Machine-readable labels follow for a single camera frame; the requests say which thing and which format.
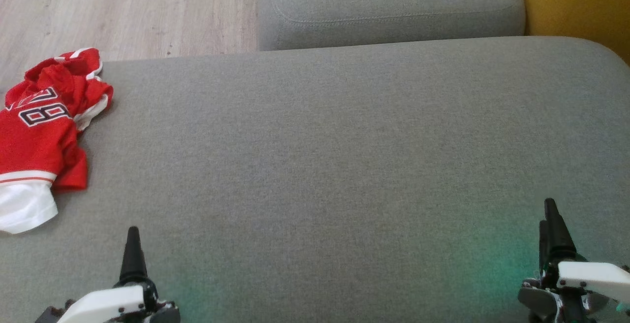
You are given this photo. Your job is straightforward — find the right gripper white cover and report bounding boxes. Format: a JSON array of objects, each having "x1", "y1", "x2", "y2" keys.
[{"x1": 538, "y1": 198, "x2": 630, "y2": 323}]

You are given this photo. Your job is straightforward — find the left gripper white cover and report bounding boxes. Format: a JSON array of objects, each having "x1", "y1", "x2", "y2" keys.
[{"x1": 57, "y1": 226, "x2": 181, "y2": 323}]

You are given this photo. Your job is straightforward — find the red basketball jersey white hem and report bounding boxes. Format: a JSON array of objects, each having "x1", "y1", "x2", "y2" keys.
[{"x1": 0, "y1": 81, "x2": 90, "y2": 235}]

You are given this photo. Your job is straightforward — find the large grey sofa chaise seat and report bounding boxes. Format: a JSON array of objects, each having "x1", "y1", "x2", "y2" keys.
[{"x1": 0, "y1": 36, "x2": 630, "y2": 323}]

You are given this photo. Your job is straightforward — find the yellow sofa back cushion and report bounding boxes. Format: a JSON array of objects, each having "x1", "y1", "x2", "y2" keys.
[{"x1": 512, "y1": 0, "x2": 630, "y2": 65}]

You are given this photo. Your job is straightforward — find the small grey sofa seat cushion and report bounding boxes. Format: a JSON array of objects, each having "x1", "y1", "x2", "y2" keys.
[{"x1": 257, "y1": 0, "x2": 526, "y2": 51}]

